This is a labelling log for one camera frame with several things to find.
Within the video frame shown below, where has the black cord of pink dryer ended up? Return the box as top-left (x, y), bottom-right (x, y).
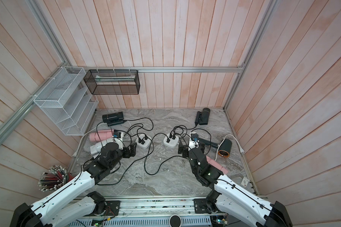
top-left (113, 124), bottom-right (148, 149)

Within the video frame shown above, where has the black cord of white dryer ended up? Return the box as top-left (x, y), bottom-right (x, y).
top-left (95, 141), bottom-right (155, 186)

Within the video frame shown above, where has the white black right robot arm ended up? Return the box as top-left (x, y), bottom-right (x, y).
top-left (178, 143), bottom-right (293, 227)

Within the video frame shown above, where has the pink hair dryer under arm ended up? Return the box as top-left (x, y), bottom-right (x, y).
top-left (206, 156), bottom-right (228, 175)

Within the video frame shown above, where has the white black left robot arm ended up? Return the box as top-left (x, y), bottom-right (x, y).
top-left (10, 142), bottom-right (137, 227)

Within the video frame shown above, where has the white square power strip right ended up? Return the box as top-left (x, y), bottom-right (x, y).
top-left (163, 133), bottom-right (179, 148)

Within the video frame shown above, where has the white square power strip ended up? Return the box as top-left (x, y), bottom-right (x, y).
top-left (136, 133), bottom-right (152, 149)
top-left (163, 133), bottom-right (179, 148)

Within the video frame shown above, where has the white square power strip left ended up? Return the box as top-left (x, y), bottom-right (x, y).
top-left (136, 133), bottom-right (152, 149)

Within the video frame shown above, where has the white hair dryer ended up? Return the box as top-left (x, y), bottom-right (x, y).
top-left (90, 138), bottom-right (114, 158)

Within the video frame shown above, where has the dark green unfolded hair dryer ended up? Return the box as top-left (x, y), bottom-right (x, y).
top-left (199, 138), bottom-right (233, 158)

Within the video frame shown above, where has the pink folded hair dryer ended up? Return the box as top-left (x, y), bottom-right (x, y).
top-left (89, 130), bottom-right (114, 142)

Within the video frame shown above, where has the dark green folded hair dryer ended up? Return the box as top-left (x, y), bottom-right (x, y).
top-left (102, 112), bottom-right (125, 127)

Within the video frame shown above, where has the dark green dryer far right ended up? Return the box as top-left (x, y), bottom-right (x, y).
top-left (195, 108), bottom-right (211, 126)

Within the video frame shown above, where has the small white paper tag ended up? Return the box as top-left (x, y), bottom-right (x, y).
top-left (241, 177), bottom-right (250, 188)

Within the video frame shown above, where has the red pencil cup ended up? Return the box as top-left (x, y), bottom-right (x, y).
top-left (38, 165), bottom-right (74, 192)

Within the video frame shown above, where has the round black white knob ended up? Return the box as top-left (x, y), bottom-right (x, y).
top-left (169, 215), bottom-right (181, 227)

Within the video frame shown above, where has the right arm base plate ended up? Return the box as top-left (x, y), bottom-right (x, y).
top-left (193, 190), bottom-right (221, 214)

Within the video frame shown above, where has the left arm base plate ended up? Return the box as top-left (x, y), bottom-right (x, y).
top-left (84, 191), bottom-right (121, 216)

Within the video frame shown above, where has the white cable right strip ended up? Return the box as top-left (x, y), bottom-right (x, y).
top-left (213, 134), bottom-right (245, 161)

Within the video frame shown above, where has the black mesh wall basket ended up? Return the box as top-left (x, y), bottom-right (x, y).
top-left (84, 69), bottom-right (140, 95)

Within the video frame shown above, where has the white wire mesh shelf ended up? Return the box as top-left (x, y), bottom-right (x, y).
top-left (34, 67), bottom-right (99, 136)

